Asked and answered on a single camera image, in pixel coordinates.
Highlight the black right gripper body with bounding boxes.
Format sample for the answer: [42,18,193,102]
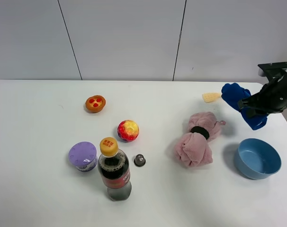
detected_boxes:
[238,62,287,118]

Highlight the blue cloth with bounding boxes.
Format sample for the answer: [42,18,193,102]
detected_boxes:
[221,83,268,131]

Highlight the blue plastic bowl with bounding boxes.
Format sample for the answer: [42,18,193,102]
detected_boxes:
[234,138,281,180]

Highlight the pink towel with black band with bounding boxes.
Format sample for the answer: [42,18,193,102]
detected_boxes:
[174,112,226,167]

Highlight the small grey black knob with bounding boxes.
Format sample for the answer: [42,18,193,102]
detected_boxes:
[134,154,146,167]

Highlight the red yellow toy ball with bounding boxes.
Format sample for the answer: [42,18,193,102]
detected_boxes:
[117,120,139,142]

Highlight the cola bottle with yellow cap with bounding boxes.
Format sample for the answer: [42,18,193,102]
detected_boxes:
[98,137,132,201]

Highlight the toy egg tart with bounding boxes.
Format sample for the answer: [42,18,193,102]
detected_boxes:
[85,95,106,113]

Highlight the purple lidded yogurt cup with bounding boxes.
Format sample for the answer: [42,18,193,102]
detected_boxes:
[68,141,98,172]

